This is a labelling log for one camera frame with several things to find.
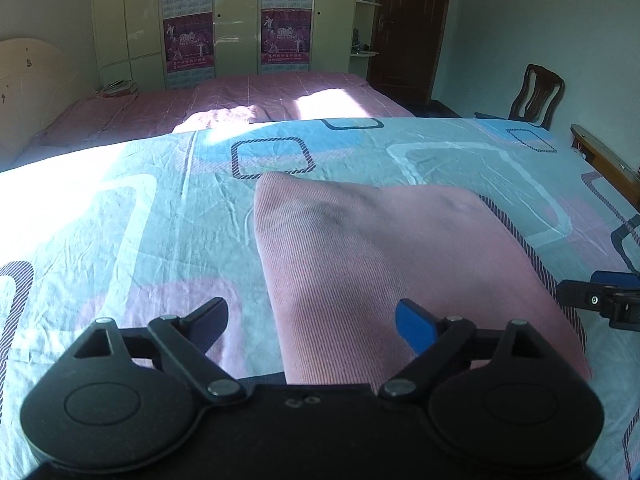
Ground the pale green wardrobe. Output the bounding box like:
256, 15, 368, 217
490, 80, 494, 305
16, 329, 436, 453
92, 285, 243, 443
90, 0, 383, 93

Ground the pink shirt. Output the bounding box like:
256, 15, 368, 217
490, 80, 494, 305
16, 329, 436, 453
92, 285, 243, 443
254, 171, 593, 388

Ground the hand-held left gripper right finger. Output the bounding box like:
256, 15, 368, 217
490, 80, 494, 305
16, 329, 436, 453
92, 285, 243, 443
378, 299, 553, 402

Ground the white corner shelf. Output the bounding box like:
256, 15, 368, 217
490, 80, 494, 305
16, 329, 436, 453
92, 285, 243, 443
348, 0, 383, 78

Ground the stack of books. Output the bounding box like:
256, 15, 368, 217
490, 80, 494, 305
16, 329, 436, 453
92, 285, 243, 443
95, 79, 140, 98

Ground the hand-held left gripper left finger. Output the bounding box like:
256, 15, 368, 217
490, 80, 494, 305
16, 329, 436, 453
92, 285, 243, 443
75, 297, 249, 404

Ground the dark wooden chair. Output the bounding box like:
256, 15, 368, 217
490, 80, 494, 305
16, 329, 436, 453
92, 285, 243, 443
475, 64, 566, 131

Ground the patterned turquoise bed sheet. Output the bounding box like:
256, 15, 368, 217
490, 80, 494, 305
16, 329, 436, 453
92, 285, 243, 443
0, 117, 640, 480

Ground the purple wall poster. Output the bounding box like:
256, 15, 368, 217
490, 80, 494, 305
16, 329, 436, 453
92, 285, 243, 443
163, 12, 216, 73
261, 8, 312, 65

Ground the dark wooden door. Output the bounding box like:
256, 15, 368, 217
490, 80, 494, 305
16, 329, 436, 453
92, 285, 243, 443
367, 0, 456, 106

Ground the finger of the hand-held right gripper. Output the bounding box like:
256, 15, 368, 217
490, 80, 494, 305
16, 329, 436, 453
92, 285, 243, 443
591, 270, 640, 288
556, 280, 640, 332

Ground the bed with pink sheet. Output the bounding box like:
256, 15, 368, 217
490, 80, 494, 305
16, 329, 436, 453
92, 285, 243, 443
20, 71, 416, 161

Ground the wooden bed footboard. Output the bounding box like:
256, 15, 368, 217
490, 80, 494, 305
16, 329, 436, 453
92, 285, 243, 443
571, 124, 640, 191

